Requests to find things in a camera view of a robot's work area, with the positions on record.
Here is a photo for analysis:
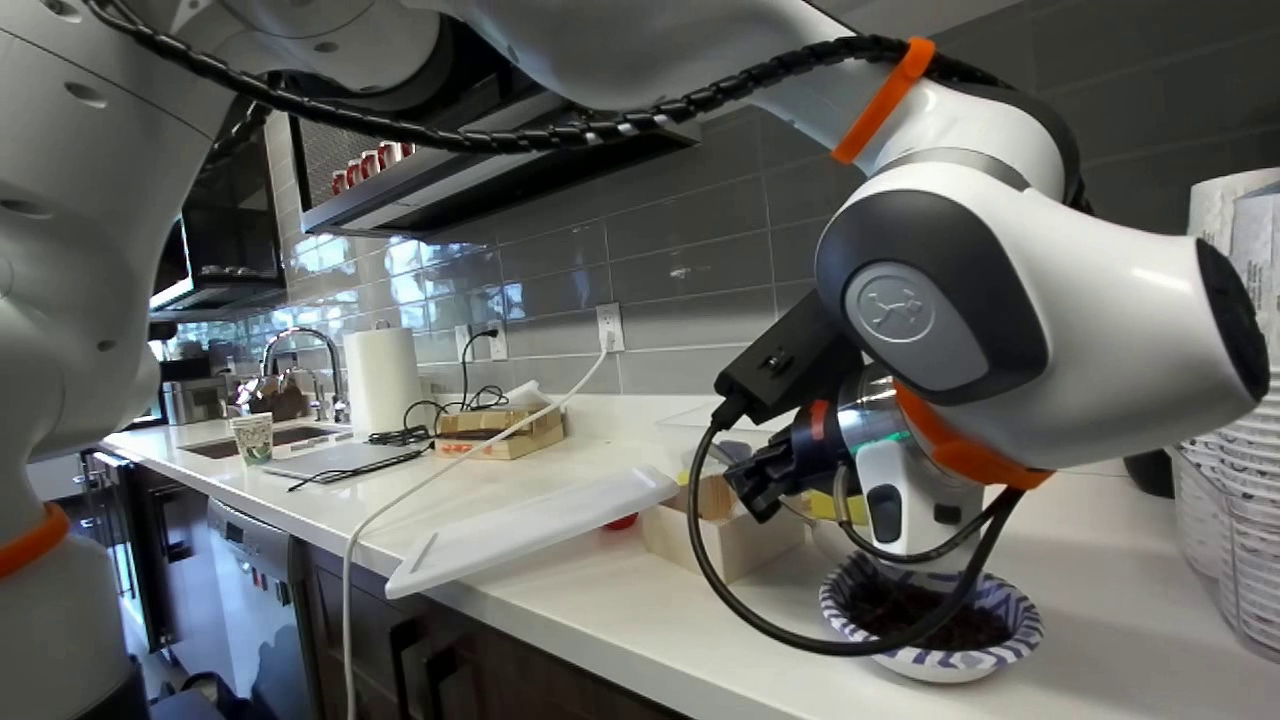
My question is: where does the white plastic tray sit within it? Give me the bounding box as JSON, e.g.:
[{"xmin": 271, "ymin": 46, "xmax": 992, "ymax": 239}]
[{"xmin": 384, "ymin": 469, "xmax": 674, "ymax": 599}]

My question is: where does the sink faucet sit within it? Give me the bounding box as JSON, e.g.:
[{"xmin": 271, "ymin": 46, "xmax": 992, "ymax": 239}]
[{"xmin": 267, "ymin": 323, "xmax": 346, "ymax": 419}]

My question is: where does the small wooden box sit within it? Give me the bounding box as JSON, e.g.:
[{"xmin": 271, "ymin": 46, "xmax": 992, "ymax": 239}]
[{"xmin": 640, "ymin": 478, "xmax": 805, "ymax": 579}]

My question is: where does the white power cable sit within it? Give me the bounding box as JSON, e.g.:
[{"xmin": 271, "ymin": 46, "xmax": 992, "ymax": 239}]
[{"xmin": 336, "ymin": 335, "xmax": 614, "ymax": 720}]

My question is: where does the stack of wooden boxes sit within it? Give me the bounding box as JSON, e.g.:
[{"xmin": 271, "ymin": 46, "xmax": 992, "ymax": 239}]
[{"xmin": 434, "ymin": 379, "xmax": 569, "ymax": 459}]

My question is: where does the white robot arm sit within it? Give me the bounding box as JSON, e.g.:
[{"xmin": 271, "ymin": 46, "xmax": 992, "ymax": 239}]
[{"xmin": 0, "ymin": 0, "xmax": 1267, "ymax": 720}]

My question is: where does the blue patterned paper bowl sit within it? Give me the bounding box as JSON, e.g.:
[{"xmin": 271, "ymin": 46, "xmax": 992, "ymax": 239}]
[{"xmin": 821, "ymin": 557, "xmax": 1045, "ymax": 685}]

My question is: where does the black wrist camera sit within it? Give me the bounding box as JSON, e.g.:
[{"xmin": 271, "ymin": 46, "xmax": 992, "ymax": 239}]
[{"xmin": 715, "ymin": 294, "xmax": 863, "ymax": 430}]

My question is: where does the small paper cup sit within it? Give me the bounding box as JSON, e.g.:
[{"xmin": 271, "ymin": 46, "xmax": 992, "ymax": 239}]
[{"xmin": 232, "ymin": 414, "xmax": 271, "ymax": 463}]

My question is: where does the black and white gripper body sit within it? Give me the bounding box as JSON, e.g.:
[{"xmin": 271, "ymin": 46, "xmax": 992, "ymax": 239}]
[{"xmin": 837, "ymin": 403, "xmax": 982, "ymax": 560}]

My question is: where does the dark tablet on counter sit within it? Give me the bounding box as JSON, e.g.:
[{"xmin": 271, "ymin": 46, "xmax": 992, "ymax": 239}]
[{"xmin": 265, "ymin": 443, "xmax": 418, "ymax": 490}]

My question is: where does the black mug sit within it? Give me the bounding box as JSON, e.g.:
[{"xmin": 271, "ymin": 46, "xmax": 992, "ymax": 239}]
[{"xmin": 1123, "ymin": 450, "xmax": 1175, "ymax": 502}]

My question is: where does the paper towel roll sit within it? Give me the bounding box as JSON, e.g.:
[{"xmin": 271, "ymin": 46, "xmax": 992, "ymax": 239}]
[{"xmin": 343, "ymin": 328, "xmax": 418, "ymax": 434}]

